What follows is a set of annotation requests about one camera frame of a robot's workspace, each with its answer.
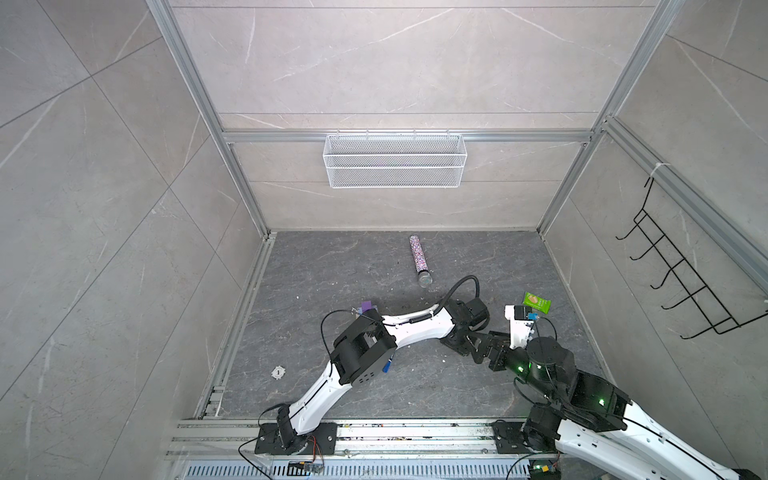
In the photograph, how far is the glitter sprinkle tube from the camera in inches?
40.7

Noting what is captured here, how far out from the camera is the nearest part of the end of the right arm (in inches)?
23.7

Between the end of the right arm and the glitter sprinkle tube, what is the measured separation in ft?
1.44
